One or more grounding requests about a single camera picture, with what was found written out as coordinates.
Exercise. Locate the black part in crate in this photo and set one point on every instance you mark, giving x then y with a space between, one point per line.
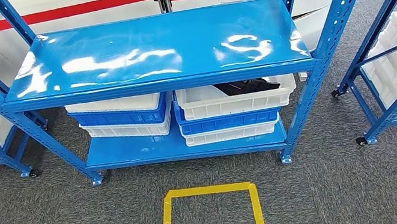
246 87

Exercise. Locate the blue plastic crate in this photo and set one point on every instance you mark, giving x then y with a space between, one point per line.
119 119
224 123

